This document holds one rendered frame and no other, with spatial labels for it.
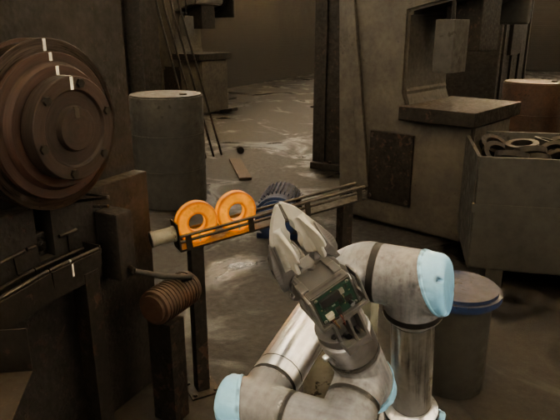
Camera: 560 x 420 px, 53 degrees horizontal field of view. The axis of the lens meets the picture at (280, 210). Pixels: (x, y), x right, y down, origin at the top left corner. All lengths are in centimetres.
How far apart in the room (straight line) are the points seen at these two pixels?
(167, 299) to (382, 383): 123
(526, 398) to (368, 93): 234
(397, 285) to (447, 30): 262
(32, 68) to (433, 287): 113
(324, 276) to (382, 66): 335
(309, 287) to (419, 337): 48
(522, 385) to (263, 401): 187
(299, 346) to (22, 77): 104
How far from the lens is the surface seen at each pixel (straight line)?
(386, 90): 398
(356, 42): 407
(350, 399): 80
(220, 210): 208
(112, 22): 209
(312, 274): 71
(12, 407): 141
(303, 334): 91
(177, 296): 199
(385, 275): 105
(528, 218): 325
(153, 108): 437
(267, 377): 84
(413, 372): 120
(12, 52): 162
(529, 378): 264
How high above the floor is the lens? 138
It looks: 18 degrees down
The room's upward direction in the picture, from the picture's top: straight up
